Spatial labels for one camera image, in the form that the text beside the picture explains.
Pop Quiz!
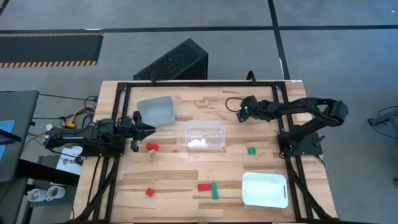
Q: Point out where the clear plastic bin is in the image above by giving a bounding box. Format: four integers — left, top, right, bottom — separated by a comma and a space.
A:
185, 120, 226, 151

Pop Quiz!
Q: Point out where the dark grey desk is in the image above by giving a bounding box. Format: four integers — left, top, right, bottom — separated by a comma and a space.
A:
0, 90, 40, 183

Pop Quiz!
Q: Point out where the black hazard striped floor mat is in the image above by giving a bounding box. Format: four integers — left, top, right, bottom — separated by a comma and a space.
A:
0, 32, 104, 69

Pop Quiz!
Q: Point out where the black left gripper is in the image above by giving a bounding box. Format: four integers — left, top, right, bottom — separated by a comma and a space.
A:
117, 111, 156, 152

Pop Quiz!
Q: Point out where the grey plastic bin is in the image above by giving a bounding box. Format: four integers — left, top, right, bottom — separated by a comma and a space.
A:
136, 95, 177, 128

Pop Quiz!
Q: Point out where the white plastic bin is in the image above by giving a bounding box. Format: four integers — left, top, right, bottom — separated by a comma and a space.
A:
241, 172, 289, 209

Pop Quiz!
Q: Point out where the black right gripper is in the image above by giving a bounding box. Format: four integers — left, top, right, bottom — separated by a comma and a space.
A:
236, 95, 259, 124

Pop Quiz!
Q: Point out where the black perforated computer case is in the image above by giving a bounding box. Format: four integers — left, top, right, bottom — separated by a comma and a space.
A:
132, 37, 209, 81

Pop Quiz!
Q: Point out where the black side table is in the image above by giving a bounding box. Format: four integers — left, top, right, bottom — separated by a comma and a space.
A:
0, 157, 80, 224

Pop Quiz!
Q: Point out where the yellow cable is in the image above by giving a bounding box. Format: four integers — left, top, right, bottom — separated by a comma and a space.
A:
63, 105, 96, 129

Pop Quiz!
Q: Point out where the white mug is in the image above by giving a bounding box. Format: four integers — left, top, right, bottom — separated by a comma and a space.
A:
27, 188, 48, 203
45, 185, 67, 202

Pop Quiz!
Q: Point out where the white printed paper sheet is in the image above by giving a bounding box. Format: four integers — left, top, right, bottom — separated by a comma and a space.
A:
55, 146, 84, 176

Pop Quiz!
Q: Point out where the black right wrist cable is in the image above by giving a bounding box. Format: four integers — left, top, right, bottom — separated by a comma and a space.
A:
224, 96, 247, 113

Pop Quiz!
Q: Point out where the black aluminium rig frame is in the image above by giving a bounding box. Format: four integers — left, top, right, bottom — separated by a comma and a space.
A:
73, 80, 340, 223

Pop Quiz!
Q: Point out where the long teal green block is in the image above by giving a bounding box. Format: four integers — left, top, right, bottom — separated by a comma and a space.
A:
210, 182, 220, 200

